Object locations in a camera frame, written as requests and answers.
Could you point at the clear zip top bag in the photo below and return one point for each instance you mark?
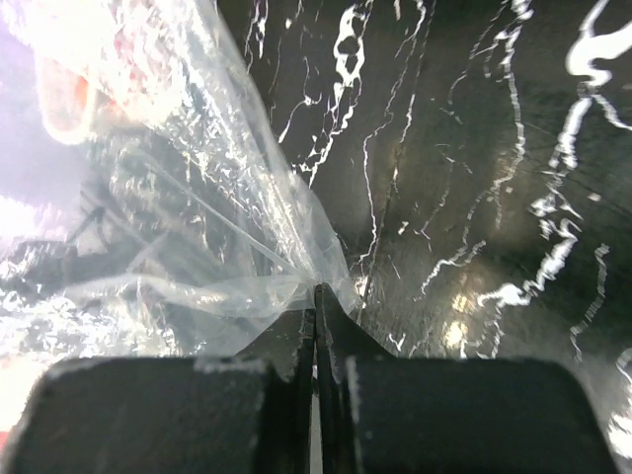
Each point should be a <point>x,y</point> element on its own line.
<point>146,208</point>

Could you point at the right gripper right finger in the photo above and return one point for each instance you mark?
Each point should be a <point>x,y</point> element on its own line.
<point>337,337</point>

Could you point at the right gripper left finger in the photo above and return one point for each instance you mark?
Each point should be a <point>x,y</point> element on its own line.
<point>286,349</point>

